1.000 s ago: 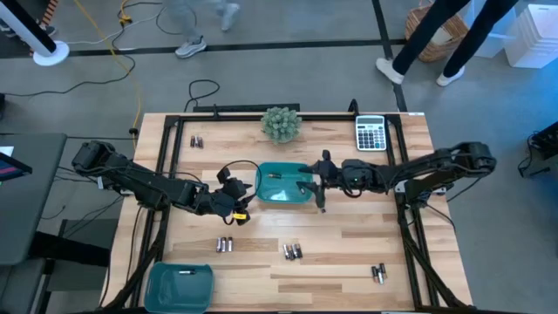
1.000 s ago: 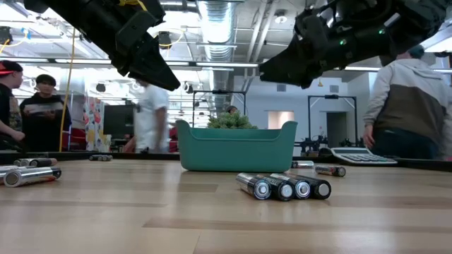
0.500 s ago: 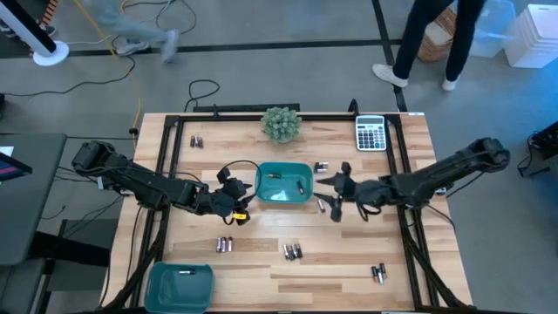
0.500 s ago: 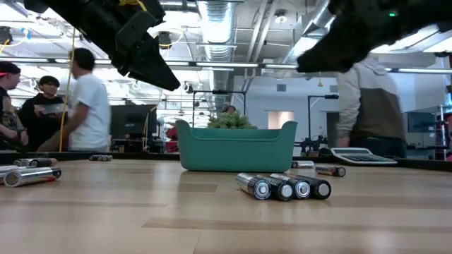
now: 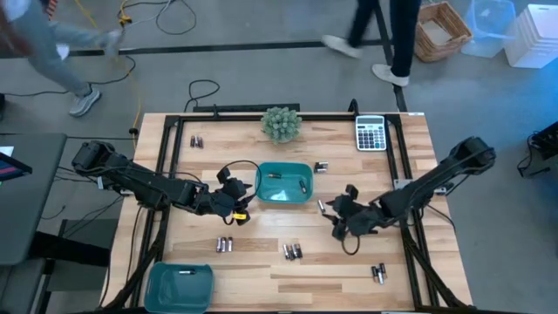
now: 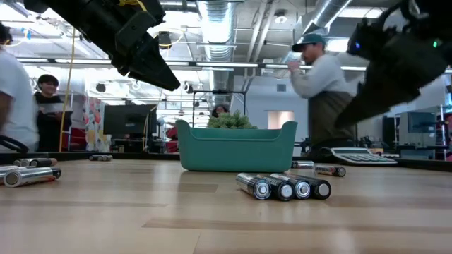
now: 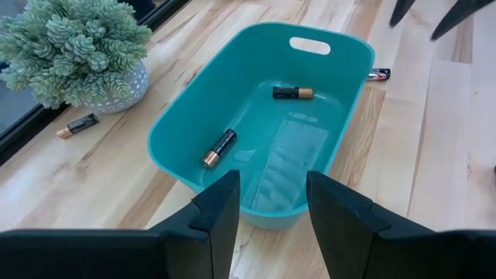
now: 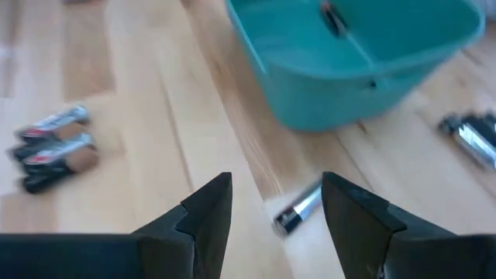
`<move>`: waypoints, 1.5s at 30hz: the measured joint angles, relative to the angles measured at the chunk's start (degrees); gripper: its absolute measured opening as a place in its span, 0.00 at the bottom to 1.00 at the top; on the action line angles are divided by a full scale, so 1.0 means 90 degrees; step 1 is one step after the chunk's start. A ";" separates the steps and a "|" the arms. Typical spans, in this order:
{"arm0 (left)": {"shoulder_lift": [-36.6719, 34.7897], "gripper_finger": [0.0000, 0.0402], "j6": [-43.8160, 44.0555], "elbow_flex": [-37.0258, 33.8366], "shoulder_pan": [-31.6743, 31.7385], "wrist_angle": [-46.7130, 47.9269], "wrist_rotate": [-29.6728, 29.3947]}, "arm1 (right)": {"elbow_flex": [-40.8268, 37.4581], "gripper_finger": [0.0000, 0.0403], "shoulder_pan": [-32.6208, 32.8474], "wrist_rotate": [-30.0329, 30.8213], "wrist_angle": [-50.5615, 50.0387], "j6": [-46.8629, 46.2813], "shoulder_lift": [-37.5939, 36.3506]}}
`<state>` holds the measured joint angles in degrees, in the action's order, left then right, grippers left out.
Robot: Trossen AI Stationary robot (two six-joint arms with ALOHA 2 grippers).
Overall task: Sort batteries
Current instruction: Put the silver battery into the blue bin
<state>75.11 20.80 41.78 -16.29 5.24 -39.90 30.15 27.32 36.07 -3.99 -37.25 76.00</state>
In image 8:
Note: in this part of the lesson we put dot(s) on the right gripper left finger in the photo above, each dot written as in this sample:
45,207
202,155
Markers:
97,257

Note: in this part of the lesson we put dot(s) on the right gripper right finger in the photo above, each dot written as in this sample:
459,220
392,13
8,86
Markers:
407,255

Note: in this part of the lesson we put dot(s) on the silver black AA battery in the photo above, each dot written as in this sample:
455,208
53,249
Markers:
58,118
476,147
298,209
465,121
58,153

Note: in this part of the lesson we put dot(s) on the teal plastic bin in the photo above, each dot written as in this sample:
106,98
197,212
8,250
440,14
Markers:
329,97

